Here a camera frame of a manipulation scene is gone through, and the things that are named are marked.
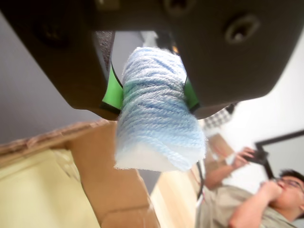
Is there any person in beige shirt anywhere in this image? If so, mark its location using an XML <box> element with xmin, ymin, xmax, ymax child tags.
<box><xmin>194</xmin><ymin>169</ymin><xmax>304</xmax><ymax>228</ymax></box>

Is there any person's left forearm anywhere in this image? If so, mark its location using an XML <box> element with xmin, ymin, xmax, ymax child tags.
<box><xmin>228</xmin><ymin>192</ymin><xmax>276</xmax><ymax>228</ymax></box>

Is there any black phone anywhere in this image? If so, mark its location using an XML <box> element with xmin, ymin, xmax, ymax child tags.
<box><xmin>247</xmin><ymin>149</ymin><xmax>270</xmax><ymax>165</ymax></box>

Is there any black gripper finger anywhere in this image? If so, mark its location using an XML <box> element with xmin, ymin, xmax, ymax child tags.
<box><xmin>165</xmin><ymin>0</ymin><xmax>304</xmax><ymax>120</ymax></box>
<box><xmin>0</xmin><ymin>9</ymin><xmax>124</xmax><ymax>121</ymax></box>

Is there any person's right hand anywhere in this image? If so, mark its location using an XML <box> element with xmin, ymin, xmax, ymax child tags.
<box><xmin>233</xmin><ymin>146</ymin><xmax>257</xmax><ymax>168</ymax></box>

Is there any person's right forearm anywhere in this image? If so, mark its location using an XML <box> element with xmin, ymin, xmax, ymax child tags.
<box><xmin>205</xmin><ymin>154</ymin><xmax>238</xmax><ymax>189</ymax></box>

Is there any brown cardboard box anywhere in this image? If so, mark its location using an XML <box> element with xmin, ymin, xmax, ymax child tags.
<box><xmin>0</xmin><ymin>118</ymin><xmax>162</xmax><ymax>228</ymax></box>

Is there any yellow paper sheet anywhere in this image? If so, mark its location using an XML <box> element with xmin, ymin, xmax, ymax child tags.
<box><xmin>0</xmin><ymin>148</ymin><xmax>102</xmax><ymax>228</ymax></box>

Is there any black framed wall board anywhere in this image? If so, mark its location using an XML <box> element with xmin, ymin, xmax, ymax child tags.
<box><xmin>255</xmin><ymin>129</ymin><xmax>304</xmax><ymax>179</ymax></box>

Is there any black white checkered board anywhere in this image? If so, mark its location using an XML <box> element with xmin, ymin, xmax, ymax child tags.
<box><xmin>203</xmin><ymin>104</ymin><xmax>236</xmax><ymax>129</ymax></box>

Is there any blue yarn block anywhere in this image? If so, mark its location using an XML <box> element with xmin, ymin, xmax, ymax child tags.
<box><xmin>113</xmin><ymin>46</ymin><xmax>207</xmax><ymax>172</ymax></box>

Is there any person's left hand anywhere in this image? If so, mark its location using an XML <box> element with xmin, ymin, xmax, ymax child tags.
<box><xmin>260</xmin><ymin>180</ymin><xmax>286</xmax><ymax>205</ymax></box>

